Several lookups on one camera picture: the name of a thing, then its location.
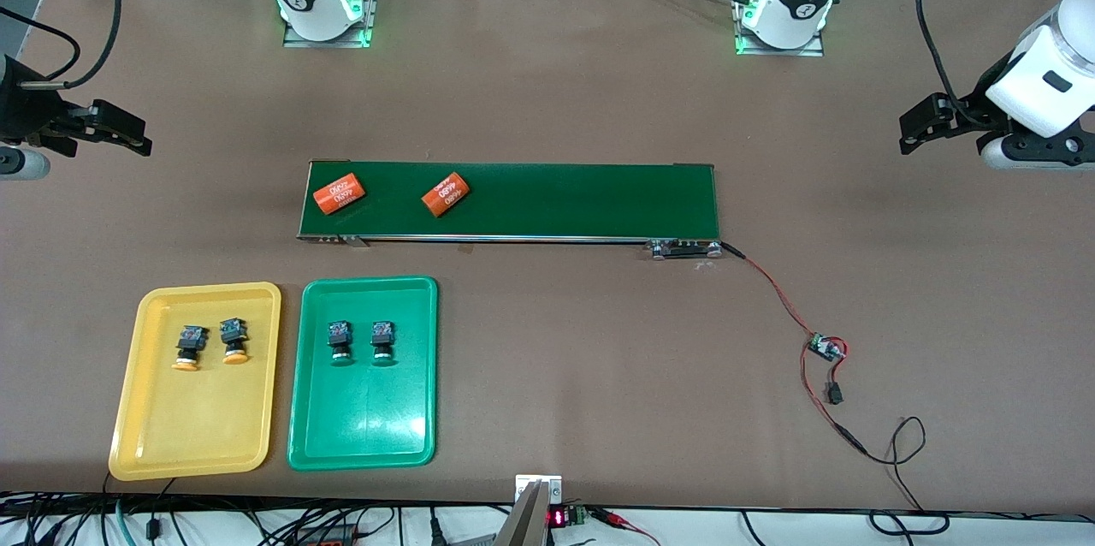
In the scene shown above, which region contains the yellow mushroom push button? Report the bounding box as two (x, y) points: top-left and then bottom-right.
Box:
(171, 325), (209, 373)
(220, 317), (250, 365)

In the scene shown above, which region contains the orange 4680 battery cylinder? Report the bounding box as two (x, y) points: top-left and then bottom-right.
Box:
(421, 172), (472, 218)
(310, 174), (367, 216)

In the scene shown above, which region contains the green mushroom push button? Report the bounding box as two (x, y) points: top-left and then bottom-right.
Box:
(328, 320), (355, 365)
(370, 320), (397, 366)

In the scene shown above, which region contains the small black circuit board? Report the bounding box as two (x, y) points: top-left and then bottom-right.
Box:
(808, 333), (848, 363)

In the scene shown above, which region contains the yellow plastic tray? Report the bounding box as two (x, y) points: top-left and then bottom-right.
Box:
(109, 282), (282, 481)

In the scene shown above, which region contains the green conveyor belt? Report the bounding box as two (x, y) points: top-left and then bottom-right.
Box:
(297, 159), (724, 260)

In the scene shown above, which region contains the green plastic tray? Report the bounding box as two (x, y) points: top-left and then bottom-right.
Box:
(287, 276), (439, 472)

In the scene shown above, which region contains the red clip lead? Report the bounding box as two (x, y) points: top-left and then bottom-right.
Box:
(590, 507), (661, 546)

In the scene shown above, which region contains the grey metal pole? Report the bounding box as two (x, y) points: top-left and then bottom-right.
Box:
(494, 480), (553, 546)

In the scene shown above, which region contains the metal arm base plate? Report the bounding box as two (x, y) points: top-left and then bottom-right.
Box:
(732, 0), (826, 57)
(282, 0), (382, 49)

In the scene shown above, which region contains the red black wire pair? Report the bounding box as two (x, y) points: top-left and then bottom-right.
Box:
(800, 349), (867, 454)
(719, 240), (820, 341)

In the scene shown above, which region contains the black inline switch with leads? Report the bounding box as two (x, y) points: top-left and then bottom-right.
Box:
(826, 353), (849, 406)

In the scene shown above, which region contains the thin black looped cable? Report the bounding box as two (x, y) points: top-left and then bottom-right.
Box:
(860, 416), (950, 537)

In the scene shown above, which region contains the small metal bracket plate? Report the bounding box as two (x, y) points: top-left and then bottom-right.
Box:
(515, 474), (564, 506)

